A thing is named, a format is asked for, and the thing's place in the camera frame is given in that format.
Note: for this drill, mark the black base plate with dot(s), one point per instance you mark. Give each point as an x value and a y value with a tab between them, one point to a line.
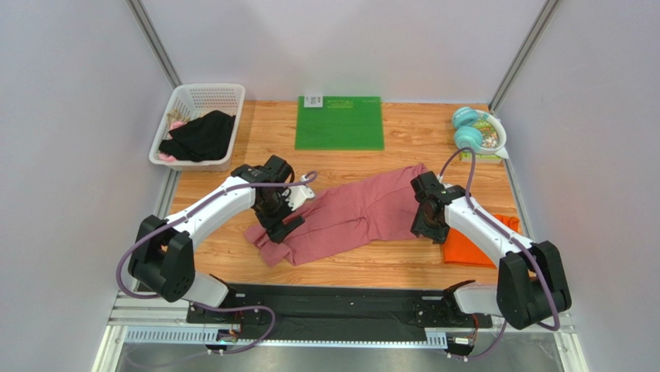
309	313

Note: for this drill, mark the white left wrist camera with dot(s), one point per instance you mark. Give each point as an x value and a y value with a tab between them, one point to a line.
298	195

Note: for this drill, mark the teal headphones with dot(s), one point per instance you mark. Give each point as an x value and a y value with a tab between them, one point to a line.
465	115

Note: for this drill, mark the folded orange t shirt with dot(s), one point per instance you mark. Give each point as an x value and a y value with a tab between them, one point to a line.
458	249

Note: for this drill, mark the pink t shirt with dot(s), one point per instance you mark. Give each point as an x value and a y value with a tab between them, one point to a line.
378	208

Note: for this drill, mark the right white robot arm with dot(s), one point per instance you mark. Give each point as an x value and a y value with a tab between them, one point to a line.
531	284

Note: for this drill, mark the aluminium frame rail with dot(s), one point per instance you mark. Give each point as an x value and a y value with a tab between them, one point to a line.
156	320

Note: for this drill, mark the green cutting mat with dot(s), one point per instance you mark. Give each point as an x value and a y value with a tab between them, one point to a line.
339	123

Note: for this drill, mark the white plastic basket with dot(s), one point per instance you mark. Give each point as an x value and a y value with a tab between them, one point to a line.
191	101

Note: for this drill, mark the black garment in basket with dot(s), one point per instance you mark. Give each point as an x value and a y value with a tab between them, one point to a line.
205	138

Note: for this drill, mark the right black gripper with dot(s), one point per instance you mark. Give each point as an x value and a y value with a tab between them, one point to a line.
427	229

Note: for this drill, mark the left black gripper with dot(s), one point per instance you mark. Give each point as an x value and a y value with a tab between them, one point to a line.
275	227

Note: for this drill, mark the pink item in basket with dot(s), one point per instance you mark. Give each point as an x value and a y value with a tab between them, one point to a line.
169	147

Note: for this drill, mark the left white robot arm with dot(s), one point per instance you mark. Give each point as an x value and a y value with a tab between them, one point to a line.
162	258

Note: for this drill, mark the green picture book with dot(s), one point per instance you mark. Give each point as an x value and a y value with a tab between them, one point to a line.
480	140

